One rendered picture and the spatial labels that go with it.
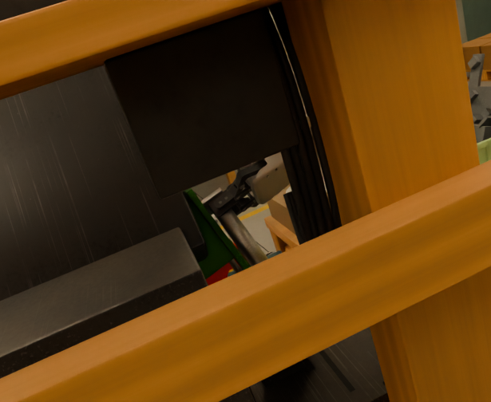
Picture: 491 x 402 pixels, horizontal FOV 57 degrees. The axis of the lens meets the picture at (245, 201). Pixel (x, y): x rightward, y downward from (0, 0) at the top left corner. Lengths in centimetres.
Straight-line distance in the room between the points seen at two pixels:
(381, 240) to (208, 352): 19
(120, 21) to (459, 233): 36
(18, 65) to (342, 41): 27
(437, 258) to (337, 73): 21
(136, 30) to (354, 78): 21
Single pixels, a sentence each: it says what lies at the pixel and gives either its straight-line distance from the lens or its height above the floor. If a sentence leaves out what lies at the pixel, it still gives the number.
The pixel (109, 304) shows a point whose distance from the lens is 59.
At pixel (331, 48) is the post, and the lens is 45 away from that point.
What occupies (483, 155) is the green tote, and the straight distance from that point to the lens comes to 160.
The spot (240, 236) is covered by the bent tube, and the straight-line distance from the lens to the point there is 75.
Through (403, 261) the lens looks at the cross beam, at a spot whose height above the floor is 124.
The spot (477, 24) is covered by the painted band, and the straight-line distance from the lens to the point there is 916.
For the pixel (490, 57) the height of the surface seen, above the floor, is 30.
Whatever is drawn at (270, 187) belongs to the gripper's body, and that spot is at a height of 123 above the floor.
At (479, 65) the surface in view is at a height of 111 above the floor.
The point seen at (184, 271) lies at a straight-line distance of 58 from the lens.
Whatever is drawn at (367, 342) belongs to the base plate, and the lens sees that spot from 91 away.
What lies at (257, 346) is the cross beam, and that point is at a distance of 44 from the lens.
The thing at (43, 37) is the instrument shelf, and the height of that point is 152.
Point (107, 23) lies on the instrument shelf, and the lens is 36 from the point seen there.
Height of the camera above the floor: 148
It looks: 19 degrees down
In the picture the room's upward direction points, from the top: 19 degrees counter-clockwise
